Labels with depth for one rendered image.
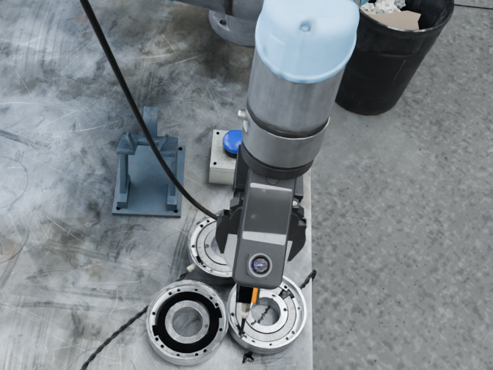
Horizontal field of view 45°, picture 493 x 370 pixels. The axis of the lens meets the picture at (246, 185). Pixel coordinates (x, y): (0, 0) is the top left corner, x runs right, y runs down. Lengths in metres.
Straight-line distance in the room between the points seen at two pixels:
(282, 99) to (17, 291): 0.51
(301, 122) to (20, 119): 0.61
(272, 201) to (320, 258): 1.23
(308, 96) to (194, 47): 0.64
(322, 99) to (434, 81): 1.85
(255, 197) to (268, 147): 0.06
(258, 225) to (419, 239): 1.38
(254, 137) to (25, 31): 0.69
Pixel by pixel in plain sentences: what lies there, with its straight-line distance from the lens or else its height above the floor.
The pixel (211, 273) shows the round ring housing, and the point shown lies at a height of 0.84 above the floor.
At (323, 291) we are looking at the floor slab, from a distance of 1.74.
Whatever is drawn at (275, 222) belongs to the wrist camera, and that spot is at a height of 1.09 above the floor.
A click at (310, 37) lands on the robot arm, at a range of 0.44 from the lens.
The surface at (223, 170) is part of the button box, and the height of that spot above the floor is 0.84.
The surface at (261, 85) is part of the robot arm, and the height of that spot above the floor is 1.22.
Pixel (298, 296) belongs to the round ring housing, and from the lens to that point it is 0.81.
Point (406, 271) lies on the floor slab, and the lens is 1.84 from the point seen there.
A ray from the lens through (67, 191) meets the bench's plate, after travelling 0.92.
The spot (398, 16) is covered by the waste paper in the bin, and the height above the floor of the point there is 0.35.
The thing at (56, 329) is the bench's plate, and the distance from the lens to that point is 0.83.
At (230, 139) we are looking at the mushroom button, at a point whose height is 0.87.
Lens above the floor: 1.57
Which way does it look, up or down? 58 degrees down
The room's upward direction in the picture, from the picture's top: 11 degrees clockwise
